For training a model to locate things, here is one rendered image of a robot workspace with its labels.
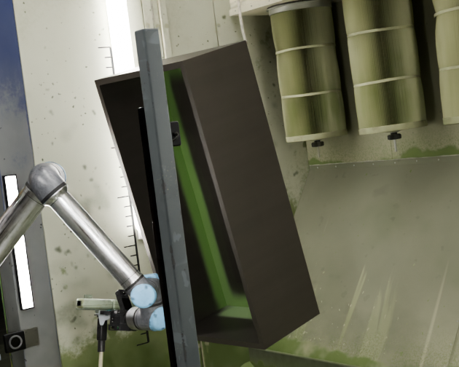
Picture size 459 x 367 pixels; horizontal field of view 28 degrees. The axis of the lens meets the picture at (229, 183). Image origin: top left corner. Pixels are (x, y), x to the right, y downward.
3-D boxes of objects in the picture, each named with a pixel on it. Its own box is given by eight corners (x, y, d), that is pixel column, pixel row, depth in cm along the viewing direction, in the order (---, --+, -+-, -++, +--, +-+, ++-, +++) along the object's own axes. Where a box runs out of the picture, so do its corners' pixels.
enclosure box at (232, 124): (226, 305, 435) (155, 60, 412) (320, 313, 390) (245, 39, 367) (173, 337, 412) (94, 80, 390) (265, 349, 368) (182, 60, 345)
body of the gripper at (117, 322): (106, 330, 365) (125, 330, 357) (106, 308, 366) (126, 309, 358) (121, 330, 371) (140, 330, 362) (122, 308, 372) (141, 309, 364)
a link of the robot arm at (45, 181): (38, 156, 330) (163, 296, 333) (46, 156, 343) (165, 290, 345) (14, 178, 331) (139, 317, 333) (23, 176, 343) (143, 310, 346)
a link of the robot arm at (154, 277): (156, 274, 345) (161, 306, 345) (159, 270, 356) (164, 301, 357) (132, 278, 345) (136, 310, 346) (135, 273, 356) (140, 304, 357)
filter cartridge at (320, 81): (361, 151, 502) (342, -1, 496) (342, 156, 469) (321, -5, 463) (299, 157, 517) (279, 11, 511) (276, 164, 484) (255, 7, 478)
